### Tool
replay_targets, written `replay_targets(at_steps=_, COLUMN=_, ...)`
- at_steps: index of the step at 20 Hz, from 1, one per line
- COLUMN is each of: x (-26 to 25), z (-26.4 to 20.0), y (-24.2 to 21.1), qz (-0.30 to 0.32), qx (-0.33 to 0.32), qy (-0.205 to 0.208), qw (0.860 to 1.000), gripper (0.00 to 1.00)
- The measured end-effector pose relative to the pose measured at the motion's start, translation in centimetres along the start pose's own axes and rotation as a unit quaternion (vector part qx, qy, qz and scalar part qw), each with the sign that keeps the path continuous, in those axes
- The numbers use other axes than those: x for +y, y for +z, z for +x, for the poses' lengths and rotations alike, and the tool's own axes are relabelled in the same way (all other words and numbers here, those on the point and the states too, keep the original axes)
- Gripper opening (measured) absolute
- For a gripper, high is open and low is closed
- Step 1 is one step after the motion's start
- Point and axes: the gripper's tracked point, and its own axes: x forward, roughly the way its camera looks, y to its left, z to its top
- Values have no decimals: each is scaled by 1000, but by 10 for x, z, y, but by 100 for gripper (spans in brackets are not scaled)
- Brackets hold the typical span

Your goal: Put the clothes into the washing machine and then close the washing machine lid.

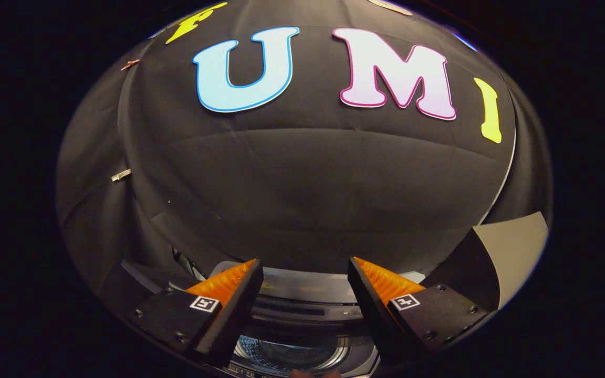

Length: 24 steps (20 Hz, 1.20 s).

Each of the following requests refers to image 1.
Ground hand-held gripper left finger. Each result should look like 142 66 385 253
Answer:
126 258 265 369

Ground dark grey washing machine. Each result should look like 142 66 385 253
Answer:
213 302 383 378

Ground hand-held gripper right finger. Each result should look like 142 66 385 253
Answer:
347 256 493 371

